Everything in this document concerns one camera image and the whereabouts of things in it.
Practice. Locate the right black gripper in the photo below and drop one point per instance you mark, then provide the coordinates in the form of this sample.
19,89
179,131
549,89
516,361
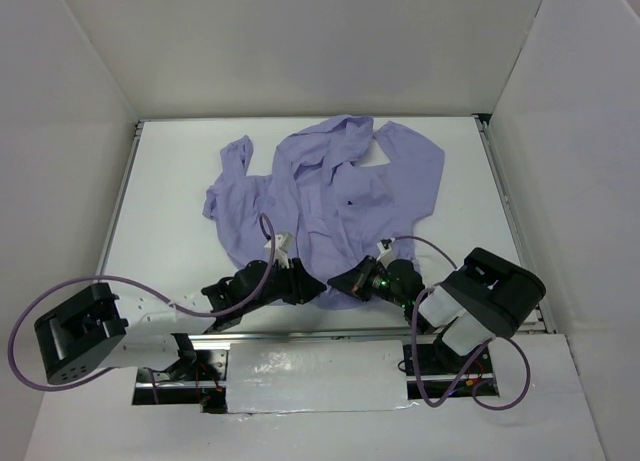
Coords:
364,274

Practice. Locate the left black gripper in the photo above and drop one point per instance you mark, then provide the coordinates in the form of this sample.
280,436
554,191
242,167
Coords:
293,281

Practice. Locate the lavender zip-up jacket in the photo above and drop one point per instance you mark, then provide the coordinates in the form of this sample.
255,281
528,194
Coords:
338,187

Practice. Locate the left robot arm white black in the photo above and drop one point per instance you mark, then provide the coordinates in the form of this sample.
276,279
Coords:
95,328

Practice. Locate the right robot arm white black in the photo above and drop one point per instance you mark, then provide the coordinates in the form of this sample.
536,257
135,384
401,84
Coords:
488,297

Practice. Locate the silver foil tape panel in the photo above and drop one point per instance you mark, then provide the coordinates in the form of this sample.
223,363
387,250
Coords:
338,376

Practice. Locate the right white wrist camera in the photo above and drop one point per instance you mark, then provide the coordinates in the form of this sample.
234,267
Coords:
386,253

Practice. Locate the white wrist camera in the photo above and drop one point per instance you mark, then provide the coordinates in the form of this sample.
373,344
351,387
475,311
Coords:
386,253
280,245

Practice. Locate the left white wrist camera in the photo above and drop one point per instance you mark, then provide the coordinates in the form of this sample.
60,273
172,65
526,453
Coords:
280,245

